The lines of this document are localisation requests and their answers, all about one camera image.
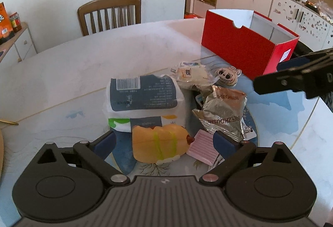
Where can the silver foil snack packet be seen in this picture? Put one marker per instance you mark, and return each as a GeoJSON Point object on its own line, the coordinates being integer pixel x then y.
{"type": "Point", "coordinates": [221, 109]}

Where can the blue white tissue pack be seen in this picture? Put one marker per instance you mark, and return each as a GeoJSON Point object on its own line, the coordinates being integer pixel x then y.
{"type": "Point", "coordinates": [145, 94]}

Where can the white wooden sideboard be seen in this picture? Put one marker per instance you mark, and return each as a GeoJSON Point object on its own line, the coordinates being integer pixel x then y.
{"type": "Point", "coordinates": [18, 44]}

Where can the red packet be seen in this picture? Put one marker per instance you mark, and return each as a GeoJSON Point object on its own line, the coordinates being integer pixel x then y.
{"type": "Point", "coordinates": [193, 16]}

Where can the glass turntable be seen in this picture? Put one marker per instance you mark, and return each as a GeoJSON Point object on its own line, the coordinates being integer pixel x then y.
{"type": "Point", "coordinates": [85, 125]}

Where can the dark fuzzy seat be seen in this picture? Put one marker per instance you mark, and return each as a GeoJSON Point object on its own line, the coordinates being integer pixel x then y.
{"type": "Point", "coordinates": [303, 50]}

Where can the monster face plush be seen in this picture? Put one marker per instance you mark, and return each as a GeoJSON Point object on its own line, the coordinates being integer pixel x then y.
{"type": "Point", "coordinates": [226, 74]}

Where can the clear plastic bag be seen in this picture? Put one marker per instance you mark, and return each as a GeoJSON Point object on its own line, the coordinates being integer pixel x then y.
{"type": "Point", "coordinates": [322, 7]}

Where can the brown wooden chair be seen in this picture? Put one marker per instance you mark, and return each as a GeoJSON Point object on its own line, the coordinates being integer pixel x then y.
{"type": "Point", "coordinates": [109, 13]}

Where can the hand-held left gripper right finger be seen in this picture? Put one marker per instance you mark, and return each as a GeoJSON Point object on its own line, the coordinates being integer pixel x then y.
{"type": "Point", "coordinates": [223, 146]}

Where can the red sauce jar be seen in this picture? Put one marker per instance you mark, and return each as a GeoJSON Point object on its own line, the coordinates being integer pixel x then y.
{"type": "Point", "coordinates": [15, 22]}

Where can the yellow hot dog toy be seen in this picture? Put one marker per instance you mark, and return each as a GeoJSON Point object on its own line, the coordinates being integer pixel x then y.
{"type": "Point", "coordinates": [148, 143]}

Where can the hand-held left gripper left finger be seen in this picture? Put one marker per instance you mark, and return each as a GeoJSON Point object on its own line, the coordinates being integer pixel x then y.
{"type": "Point", "coordinates": [105, 145]}

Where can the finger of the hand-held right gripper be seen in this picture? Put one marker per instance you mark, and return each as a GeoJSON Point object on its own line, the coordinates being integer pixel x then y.
{"type": "Point", "coordinates": [294, 63]}
{"type": "Point", "coordinates": [273, 82]}

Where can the clear bun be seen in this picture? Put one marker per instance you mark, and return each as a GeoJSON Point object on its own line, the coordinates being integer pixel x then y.
{"type": "Point", "coordinates": [197, 76]}

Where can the small white black sachet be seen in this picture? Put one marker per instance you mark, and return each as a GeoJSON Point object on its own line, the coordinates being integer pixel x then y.
{"type": "Point", "coordinates": [249, 133]}

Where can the white marble desktop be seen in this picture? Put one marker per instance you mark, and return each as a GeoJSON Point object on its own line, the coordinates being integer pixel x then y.
{"type": "Point", "coordinates": [104, 55]}

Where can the red cardboard box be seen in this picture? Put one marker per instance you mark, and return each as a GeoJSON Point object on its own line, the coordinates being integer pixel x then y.
{"type": "Point", "coordinates": [234, 39]}

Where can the orange carton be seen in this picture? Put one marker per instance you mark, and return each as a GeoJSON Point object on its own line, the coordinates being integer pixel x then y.
{"type": "Point", "coordinates": [4, 24]}

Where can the pink ribbed soap dish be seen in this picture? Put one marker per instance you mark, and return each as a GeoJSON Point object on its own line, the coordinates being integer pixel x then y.
{"type": "Point", "coordinates": [200, 146]}

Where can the thin gold stick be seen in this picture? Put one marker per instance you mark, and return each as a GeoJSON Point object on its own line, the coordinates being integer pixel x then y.
{"type": "Point", "coordinates": [9, 122]}

